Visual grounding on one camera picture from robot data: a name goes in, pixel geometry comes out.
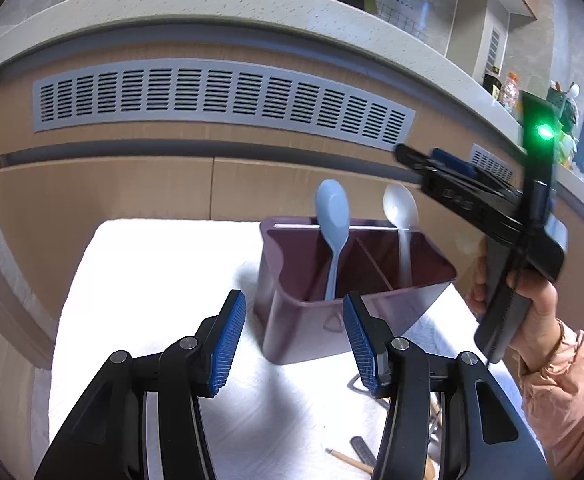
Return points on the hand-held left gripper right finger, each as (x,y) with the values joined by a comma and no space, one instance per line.
(361,345)

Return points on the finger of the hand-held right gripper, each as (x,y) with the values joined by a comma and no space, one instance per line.
(414,157)
(454,162)

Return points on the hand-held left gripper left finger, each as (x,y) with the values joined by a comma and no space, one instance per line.
(229,345)

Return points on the maroon plastic utensil holder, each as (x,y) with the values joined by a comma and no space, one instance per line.
(302,330)

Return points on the utensils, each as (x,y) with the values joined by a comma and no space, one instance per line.
(347,460)

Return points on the person's right forearm pink sleeve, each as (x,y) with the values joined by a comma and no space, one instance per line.
(571,390)

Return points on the short grey vent grille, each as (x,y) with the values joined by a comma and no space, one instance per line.
(491,157)

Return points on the white plastic spoon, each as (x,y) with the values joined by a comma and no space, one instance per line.
(399,205)

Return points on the dark sauce bottle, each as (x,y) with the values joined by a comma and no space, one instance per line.
(491,85)

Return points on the clear bottle orange cap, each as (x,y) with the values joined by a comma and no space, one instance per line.
(509,92)

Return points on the light blue plastic spoon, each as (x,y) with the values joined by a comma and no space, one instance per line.
(332,210)

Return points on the white textured cloth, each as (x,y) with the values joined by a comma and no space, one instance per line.
(147,285)

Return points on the wooden cabinet front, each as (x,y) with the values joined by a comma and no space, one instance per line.
(122,185)

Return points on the long grey vent grille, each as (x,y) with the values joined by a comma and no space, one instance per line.
(222,95)

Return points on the white stone countertop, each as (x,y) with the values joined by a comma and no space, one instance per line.
(222,5)

